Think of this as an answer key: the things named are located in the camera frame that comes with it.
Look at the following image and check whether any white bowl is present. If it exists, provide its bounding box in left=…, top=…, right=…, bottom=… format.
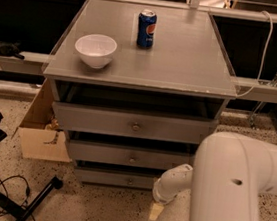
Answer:
left=75, top=34, right=117, bottom=69

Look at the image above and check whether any grey bottom drawer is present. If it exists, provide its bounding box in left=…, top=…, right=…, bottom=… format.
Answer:
left=74, top=168, right=154, bottom=190

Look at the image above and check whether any grey drawer cabinet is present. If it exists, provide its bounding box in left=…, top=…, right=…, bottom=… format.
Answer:
left=44, top=0, right=236, bottom=180

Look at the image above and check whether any metal rail frame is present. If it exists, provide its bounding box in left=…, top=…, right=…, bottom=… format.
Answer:
left=0, top=0, right=277, bottom=103

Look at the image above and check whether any black floor cable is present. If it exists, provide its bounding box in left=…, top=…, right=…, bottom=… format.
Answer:
left=0, top=157, right=47, bottom=221

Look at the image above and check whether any blue Pepsi can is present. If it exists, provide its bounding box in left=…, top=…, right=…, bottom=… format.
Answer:
left=136, top=9, right=157, bottom=48

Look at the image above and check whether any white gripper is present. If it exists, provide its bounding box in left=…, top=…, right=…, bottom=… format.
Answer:
left=148, top=164, right=193, bottom=221

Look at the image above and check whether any white hanging cable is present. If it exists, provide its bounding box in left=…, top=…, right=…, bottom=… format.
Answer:
left=236, top=8, right=276, bottom=101

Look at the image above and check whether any brown cardboard box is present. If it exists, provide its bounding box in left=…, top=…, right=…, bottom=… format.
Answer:
left=17, top=80, right=72, bottom=163

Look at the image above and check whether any grey top drawer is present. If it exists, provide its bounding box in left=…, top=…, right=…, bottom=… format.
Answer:
left=52, top=101, right=218, bottom=144

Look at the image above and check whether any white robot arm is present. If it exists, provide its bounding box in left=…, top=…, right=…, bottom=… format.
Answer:
left=151, top=132, right=277, bottom=221

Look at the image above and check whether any black cloth on rail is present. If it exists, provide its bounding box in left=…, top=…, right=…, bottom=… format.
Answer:
left=0, top=41, right=24, bottom=60

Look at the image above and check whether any grey drawer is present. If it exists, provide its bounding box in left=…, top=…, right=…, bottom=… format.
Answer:
left=74, top=168, right=154, bottom=190
left=66, top=140, right=194, bottom=170
left=52, top=101, right=218, bottom=144

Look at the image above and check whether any grey middle drawer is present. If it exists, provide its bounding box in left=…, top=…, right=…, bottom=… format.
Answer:
left=66, top=140, right=194, bottom=170

